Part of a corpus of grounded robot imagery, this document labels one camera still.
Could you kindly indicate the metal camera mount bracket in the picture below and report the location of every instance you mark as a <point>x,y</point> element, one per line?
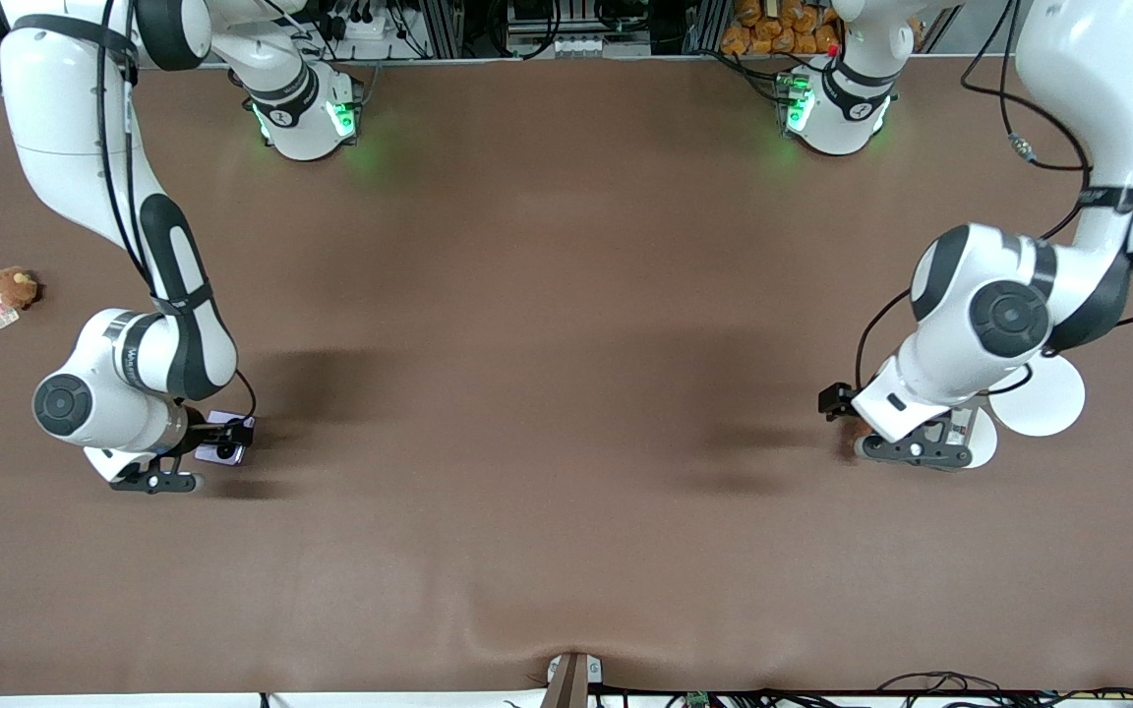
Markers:
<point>571,680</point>

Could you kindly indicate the orange lumpy objects pile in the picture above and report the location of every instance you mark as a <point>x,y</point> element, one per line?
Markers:
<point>783,25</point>

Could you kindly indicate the white power strip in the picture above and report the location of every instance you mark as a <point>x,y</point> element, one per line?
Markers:
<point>358,27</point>

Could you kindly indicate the lilac flip phone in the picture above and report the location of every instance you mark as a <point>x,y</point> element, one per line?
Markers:
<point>208,455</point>

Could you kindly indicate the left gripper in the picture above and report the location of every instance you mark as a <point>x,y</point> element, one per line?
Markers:
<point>836,400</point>

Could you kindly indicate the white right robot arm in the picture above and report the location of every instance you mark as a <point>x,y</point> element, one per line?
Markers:
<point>65,108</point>

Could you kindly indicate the brown table mat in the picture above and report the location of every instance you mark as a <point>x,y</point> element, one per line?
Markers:
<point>566,551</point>

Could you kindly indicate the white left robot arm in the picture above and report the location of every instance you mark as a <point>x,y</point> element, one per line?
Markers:
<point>1098,59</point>

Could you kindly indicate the brown plush toy with tag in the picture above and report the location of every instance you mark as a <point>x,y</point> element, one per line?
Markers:
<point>14,287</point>

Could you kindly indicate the dark equipment box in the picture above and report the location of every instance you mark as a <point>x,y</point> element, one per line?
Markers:
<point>576,25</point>

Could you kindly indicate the white round desk lamp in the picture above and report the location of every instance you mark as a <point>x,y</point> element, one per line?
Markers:
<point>1043,403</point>

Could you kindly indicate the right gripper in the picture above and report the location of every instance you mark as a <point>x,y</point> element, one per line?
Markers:
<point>199,424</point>

